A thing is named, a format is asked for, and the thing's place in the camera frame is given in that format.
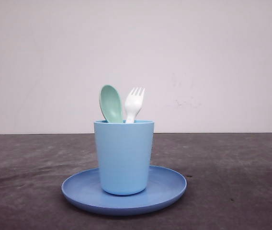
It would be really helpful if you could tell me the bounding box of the white plastic fork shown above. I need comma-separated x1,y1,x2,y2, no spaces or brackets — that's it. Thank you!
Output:
125,87,145,123

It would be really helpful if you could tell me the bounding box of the mint green plastic spoon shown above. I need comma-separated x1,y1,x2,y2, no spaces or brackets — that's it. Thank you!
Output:
99,85,123,123

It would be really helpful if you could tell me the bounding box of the light blue plastic cup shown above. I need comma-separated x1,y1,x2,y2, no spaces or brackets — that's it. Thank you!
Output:
94,120,154,195

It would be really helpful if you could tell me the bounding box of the blue plastic plate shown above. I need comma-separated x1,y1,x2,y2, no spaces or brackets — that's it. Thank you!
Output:
61,165,188,216

